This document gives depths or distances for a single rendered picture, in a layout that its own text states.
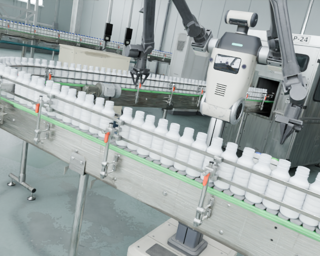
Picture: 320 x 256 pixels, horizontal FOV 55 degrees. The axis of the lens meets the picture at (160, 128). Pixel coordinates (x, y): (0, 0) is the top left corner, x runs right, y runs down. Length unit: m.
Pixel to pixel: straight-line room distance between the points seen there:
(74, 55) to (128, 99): 2.31
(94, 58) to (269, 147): 3.14
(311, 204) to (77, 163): 0.98
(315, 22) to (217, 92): 11.73
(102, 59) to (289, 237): 4.76
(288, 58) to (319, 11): 12.15
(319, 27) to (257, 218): 12.41
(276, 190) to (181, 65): 6.31
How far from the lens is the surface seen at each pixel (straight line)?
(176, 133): 1.19
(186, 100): 3.62
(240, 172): 1.10
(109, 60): 5.54
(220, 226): 1.16
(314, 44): 4.70
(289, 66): 1.29
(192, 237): 2.02
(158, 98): 3.33
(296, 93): 1.22
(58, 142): 1.59
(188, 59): 7.29
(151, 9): 1.61
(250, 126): 5.10
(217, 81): 1.73
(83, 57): 5.31
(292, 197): 1.07
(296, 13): 13.53
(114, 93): 2.81
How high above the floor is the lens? 1.43
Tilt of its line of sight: 14 degrees down
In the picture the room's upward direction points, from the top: 12 degrees clockwise
